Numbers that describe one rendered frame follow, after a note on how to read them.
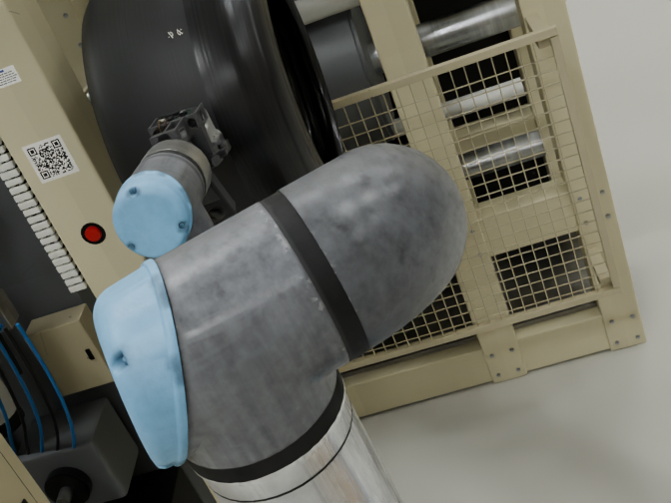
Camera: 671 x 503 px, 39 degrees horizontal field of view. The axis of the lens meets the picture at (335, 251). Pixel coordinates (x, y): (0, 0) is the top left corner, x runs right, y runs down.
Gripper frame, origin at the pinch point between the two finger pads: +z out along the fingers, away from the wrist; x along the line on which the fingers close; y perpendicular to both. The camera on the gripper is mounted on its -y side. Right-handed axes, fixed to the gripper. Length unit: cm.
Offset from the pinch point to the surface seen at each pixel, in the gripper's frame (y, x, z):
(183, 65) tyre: 10.7, 0.4, 4.2
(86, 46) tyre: 17.1, 16.1, 12.6
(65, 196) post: -6.9, 35.0, 21.9
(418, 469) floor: -117, 2, 66
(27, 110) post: 9.8, 33.2, 20.0
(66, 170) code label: -2.4, 32.3, 21.3
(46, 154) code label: 1.5, 34.1, 20.8
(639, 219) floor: -107, -79, 151
